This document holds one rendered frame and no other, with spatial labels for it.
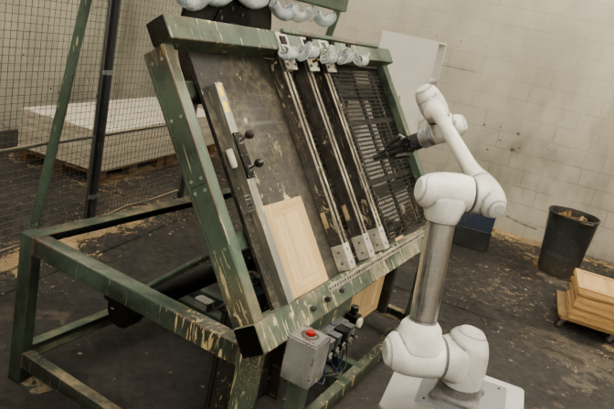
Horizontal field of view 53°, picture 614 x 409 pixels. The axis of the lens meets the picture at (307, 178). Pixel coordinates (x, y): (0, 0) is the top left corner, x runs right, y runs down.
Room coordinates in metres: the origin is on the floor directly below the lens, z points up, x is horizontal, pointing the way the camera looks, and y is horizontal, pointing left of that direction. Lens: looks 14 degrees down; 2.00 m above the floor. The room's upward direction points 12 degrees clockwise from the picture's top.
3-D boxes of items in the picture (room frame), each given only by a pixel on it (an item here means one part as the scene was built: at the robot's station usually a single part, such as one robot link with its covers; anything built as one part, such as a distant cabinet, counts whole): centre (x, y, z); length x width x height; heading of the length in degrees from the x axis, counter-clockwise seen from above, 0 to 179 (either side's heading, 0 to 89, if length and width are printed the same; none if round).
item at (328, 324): (2.40, -0.27, 0.69); 0.50 x 0.14 x 0.24; 153
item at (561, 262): (6.14, -2.78, 0.33); 0.52 x 0.51 x 0.65; 162
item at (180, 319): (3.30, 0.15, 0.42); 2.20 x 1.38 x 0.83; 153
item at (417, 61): (6.56, -0.81, 1.03); 0.61 x 0.58 x 2.05; 162
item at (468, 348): (2.08, -0.71, 0.93); 0.18 x 0.16 x 0.22; 101
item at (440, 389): (2.10, -0.74, 0.79); 0.22 x 0.18 x 0.06; 158
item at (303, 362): (1.98, -0.13, 0.84); 0.12 x 0.12 x 0.18; 63
